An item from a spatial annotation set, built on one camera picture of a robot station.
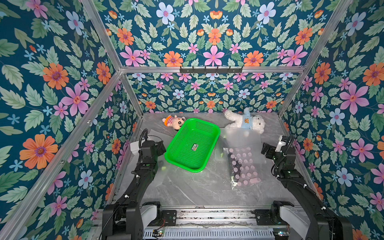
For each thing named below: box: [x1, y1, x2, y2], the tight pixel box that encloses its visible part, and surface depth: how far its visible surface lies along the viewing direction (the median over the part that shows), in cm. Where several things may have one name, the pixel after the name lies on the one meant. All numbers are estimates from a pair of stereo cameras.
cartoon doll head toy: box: [162, 115, 186, 131], surface depth 109 cm
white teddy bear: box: [224, 107, 266, 134], surface depth 107 cm
